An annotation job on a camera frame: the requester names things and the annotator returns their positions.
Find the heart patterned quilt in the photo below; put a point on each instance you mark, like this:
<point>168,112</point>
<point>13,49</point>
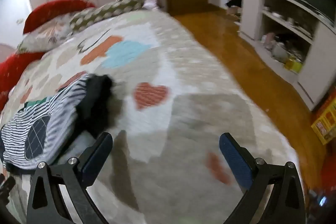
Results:
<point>183,82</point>

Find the round padded headboard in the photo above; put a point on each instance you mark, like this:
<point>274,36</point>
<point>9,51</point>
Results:
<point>6,47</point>

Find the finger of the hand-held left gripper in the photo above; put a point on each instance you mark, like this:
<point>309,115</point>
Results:
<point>8,183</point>

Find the white shelf cabinet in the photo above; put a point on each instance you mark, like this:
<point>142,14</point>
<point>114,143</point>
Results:
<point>252,11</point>

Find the pink container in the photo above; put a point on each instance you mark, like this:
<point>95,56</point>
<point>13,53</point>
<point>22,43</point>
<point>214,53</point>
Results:
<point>268,40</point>

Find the long red pillow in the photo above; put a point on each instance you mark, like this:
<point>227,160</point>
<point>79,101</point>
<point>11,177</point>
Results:
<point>13,69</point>

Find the yellow green box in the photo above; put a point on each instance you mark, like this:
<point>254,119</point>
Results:
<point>293,65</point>

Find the grey round appliance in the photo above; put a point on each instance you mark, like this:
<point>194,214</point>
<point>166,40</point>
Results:
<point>279,52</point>

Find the yellow cardboard box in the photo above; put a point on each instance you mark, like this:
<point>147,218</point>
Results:
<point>325,121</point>

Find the navy striped pants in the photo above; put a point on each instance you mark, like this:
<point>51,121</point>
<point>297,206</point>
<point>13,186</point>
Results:
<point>57,108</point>

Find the wall switch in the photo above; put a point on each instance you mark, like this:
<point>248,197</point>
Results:
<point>19,21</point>

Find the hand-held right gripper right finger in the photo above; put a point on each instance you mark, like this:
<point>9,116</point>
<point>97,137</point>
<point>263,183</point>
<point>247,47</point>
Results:
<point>236,161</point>

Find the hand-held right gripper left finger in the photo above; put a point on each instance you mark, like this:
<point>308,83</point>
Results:
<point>98,155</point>

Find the green patterned bolster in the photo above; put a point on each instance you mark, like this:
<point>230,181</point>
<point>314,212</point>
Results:
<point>105,10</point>

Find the floral pillow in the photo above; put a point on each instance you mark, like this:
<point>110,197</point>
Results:
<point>44,35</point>

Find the red bag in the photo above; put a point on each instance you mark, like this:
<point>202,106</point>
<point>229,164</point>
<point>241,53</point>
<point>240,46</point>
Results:
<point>329,171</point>

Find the small red pillow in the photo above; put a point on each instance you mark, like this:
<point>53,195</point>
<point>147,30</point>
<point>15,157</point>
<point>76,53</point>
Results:
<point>47,11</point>

